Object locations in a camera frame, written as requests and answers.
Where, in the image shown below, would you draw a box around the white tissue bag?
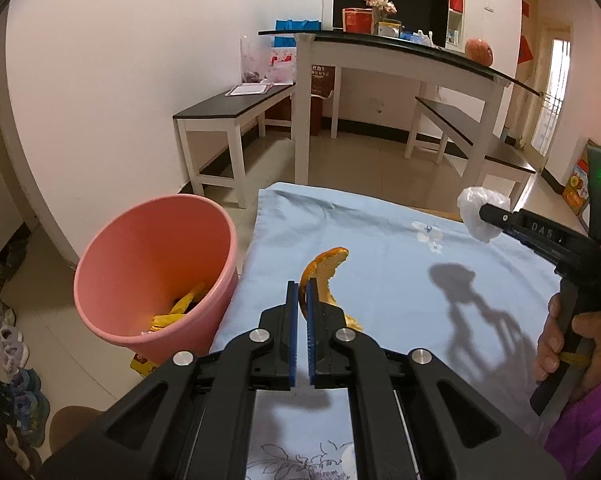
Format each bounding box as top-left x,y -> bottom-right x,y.
457,186 -> 511,244

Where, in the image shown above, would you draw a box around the orange peel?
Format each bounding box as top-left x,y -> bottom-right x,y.
299,247 -> 349,321

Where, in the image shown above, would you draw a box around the yellow foam net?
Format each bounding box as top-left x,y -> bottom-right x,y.
150,282 -> 208,332

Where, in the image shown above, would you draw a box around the purple sleeve forearm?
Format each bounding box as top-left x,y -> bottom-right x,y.
544,383 -> 601,479

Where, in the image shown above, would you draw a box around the pink plastic trash bucket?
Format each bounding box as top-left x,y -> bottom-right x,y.
74,194 -> 238,364

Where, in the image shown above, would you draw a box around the right hand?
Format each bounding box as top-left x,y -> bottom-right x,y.
531,292 -> 601,401

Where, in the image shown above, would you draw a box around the colourful cardboard box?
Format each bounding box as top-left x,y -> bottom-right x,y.
562,140 -> 601,216

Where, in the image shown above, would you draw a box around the right white dark bench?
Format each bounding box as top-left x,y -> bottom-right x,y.
404,96 -> 535,209

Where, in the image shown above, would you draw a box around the white dark bench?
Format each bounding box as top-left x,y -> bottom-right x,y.
172,84 -> 295,209
404,96 -> 535,209

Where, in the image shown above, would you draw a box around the light blue tablecloth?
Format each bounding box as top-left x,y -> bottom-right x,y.
207,181 -> 564,480

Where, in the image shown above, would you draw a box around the orange pomelo fruit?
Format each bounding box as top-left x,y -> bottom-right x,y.
464,38 -> 494,67

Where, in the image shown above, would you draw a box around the white glass-top dining table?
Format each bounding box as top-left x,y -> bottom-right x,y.
259,30 -> 542,188

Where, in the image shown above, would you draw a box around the black television screen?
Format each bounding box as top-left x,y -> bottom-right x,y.
331,0 -> 451,49

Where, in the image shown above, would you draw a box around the dark red paper bag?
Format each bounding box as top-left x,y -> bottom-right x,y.
311,64 -> 335,100

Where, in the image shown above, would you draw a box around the left white dark bench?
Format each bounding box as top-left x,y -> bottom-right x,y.
172,84 -> 295,209

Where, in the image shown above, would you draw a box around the red tin box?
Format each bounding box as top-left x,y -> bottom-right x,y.
341,8 -> 374,35

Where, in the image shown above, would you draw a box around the shoes on floor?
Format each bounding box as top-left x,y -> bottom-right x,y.
0,228 -> 52,470

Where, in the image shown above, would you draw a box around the paper sheet on bench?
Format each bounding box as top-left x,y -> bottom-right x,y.
226,82 -> 272,96

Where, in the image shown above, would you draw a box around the clear plastic bag on bench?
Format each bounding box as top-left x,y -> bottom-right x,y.
240,36 -> 297,84

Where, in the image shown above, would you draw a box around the blue shopping bag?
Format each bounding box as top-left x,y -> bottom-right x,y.
272,18 -> 323,51

